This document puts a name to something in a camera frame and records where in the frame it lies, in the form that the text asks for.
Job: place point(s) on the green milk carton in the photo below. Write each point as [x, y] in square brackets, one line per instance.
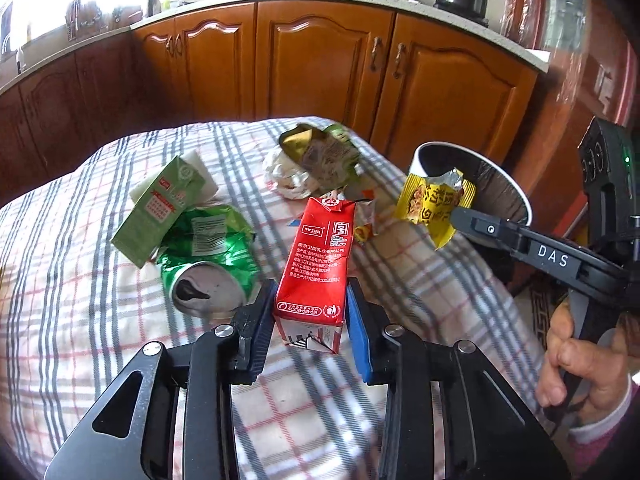
[155, 210]

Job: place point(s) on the gas stove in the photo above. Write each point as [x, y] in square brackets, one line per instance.
[415, 2]

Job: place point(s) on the crushed green can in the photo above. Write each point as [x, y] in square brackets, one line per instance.
[212, 240]

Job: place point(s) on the small white red wrapper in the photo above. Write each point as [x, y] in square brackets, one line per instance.
[362, 207]

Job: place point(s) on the small yellow candy wrapper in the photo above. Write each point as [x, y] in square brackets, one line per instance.
[363, 234]

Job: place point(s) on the olive green snack bag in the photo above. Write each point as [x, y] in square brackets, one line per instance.
[322, 152]

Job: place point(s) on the yellow snack wrapper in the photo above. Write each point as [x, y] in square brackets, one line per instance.
[425, 200]

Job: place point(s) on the white plastic wrap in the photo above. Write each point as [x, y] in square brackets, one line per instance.
[286, 176]

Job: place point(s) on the red milk carton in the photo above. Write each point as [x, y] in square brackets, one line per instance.
[315, 270]

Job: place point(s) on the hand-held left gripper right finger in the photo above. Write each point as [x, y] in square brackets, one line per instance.
[357, 330]

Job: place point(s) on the speckled kitchen countertop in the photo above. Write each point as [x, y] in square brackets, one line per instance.
[350, 1]

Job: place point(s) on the person's right hand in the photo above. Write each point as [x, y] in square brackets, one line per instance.
[605, 370]

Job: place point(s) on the metal sink rack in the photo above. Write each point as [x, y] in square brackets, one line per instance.
[82, 17]

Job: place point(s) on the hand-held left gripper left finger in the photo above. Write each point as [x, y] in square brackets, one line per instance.
[260, 332]

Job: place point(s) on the wooden kitchen cabinet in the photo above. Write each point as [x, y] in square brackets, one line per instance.
[310, 70]

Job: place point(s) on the patterned floor mat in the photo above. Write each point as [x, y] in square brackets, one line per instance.
[542, 315]

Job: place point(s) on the person's right forearm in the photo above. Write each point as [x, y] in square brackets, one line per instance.
[612, 440]

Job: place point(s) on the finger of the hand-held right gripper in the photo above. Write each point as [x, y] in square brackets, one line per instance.
[487, 230]

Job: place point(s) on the plaid tablecloth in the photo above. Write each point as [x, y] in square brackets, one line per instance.
[75, 310]

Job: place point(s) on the white trash bin black liner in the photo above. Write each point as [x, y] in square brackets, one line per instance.
[497, 180]

